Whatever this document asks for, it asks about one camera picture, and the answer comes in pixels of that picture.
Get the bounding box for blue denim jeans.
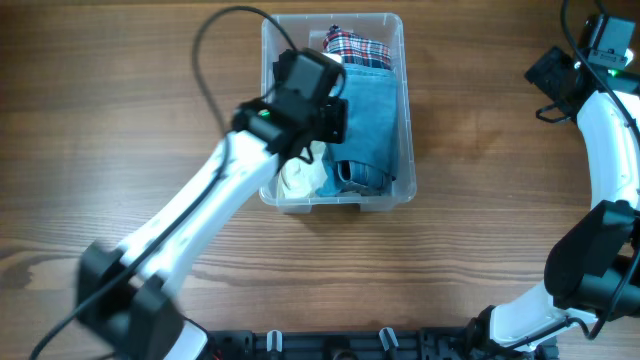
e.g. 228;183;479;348
316;64;398;197

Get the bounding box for plaid flannel shirt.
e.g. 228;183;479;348
323;25;391;70

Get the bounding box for black garment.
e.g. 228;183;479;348
272;49;297;87

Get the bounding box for cream white garment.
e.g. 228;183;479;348
277;141;327;199

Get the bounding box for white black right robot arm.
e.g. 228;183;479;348
459;5;639;359

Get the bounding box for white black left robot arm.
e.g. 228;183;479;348
74;48;346;359

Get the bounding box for clear plastic storage bin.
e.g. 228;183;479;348
259;13;417;213

